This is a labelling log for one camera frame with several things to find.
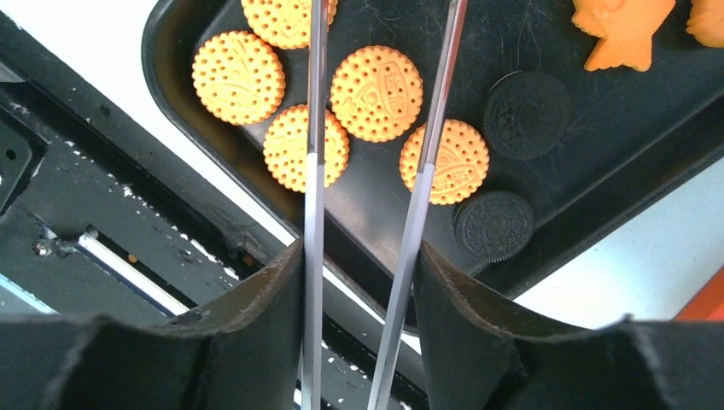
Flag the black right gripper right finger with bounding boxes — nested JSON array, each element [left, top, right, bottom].
[[413, 243, 723, 409]]

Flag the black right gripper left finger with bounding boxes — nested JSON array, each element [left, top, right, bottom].
[[1, 241, 303, 409]]

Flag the white metal tongs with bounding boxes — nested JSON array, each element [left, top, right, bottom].
[[301, 1, 468, 409]]

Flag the round orange biscuit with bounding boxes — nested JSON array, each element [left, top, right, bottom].
[[241, 0, 312, 50], [330, 45, 423, 143], [263, 104, 350, 193], [399, 119, 490, 205], [192, 31, 286, 126]]

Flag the black sandwich cookie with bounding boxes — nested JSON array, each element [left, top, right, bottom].
[[452, 190, 535, 264], [482, 71, 572, 161]]

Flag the black cookie tray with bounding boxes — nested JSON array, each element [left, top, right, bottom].
[[142, 1, 723, 310]]

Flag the orange box lid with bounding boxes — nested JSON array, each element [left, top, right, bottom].
[[674, 268, 723, 321]]

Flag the orange fish cookie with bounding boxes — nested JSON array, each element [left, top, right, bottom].
[[686, 0, 723, 48], [571, 0, 675, 72]]

